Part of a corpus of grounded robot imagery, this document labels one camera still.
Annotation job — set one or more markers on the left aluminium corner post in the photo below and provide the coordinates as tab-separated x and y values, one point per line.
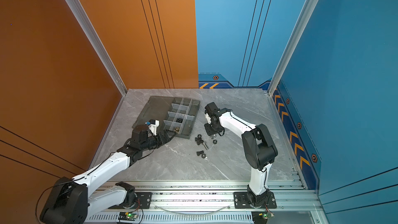
86	25

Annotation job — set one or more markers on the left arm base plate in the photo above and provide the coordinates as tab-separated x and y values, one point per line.
142	200

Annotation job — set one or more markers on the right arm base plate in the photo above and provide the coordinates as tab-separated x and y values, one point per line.
249	200

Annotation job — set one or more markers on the right aluminium corner post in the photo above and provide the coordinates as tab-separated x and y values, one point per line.
300	25

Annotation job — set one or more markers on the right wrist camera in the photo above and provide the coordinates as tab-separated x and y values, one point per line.
212	113

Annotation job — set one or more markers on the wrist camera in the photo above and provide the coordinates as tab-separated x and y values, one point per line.
212	113
153	126

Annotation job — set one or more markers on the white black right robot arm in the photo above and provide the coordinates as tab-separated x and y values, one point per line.
259	149

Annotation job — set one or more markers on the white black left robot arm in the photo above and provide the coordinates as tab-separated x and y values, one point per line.
73	200

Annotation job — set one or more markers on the large black bolt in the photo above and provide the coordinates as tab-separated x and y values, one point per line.
199	139

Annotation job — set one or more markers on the grey plastic organizer box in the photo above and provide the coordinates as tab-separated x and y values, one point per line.
167	109

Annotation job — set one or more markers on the aluminium front rail frame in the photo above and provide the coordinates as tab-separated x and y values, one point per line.
212	202

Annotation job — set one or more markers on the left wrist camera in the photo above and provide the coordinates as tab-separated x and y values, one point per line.
153	126

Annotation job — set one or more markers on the aluminium corner post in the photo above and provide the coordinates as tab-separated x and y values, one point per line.
300	25
86	25

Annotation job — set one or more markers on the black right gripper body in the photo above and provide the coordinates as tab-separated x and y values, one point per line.
211	128

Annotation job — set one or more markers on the left green circuit board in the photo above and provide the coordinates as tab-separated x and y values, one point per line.
127	217

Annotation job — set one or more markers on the right circuit board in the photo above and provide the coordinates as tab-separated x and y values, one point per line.
262	217

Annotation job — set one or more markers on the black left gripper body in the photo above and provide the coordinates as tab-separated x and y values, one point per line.
156	141

